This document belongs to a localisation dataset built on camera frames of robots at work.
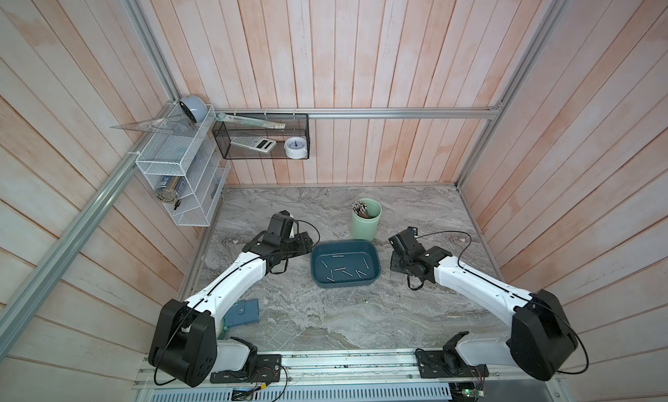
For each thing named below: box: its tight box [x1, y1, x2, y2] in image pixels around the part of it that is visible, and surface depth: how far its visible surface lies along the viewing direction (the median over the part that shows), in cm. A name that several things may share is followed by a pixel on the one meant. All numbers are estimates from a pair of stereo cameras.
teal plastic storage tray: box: [310, 240, 381, 289], surface depth 95 cm
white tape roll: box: [283, 136, 308, 160], surface depth 97 cm
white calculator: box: [230, 136, 277, 154], surface depth 100 cm
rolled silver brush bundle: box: [155, 175, 182, 204], surface depth 78 cm
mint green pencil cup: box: [350, 198, 383, 242], surface depth 99 cm
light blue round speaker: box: [179, 94, 208, 124], surface depth 85 cm
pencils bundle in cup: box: [351, 200, 369, 219], surface depth 92 cm
